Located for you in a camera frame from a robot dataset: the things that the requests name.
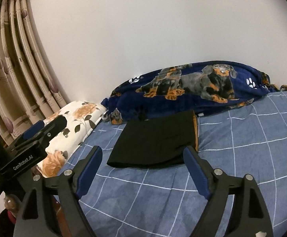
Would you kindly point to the white floral pillow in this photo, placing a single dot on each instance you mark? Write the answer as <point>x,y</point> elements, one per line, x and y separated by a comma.
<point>82,118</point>

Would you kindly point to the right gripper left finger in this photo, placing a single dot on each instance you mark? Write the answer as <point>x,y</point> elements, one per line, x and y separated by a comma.
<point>69,187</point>

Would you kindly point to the black pants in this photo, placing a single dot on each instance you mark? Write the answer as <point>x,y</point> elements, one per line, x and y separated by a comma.
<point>155,143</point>

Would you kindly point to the beige patterned curtain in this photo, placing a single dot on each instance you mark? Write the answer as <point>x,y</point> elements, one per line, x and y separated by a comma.
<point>28,93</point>

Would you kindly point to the navy dog print blanket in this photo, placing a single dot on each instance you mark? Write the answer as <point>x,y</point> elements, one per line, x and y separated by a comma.
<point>203,87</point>

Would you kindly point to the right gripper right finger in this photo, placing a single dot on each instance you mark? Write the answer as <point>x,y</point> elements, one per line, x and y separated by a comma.
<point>249,215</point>

